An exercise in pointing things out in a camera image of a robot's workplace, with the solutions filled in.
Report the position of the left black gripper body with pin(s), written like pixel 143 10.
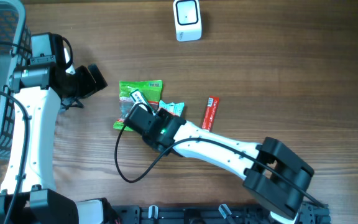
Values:
pixel 81 83

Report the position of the green white medicine box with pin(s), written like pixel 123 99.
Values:
pixel 139 99

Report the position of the green snack bag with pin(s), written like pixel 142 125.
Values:
pixel 150 89

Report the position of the teal tissue packet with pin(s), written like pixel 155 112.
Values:
pixel 173 108

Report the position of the red sachet stick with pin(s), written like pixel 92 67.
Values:
pixel 210 113

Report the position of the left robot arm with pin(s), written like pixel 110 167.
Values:
pixel 45 85

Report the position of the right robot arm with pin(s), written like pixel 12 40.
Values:
pixel 272 173

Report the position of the white barcode scanner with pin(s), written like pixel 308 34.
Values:
pixel 187 16

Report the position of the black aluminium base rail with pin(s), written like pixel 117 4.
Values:
pixel 248 214

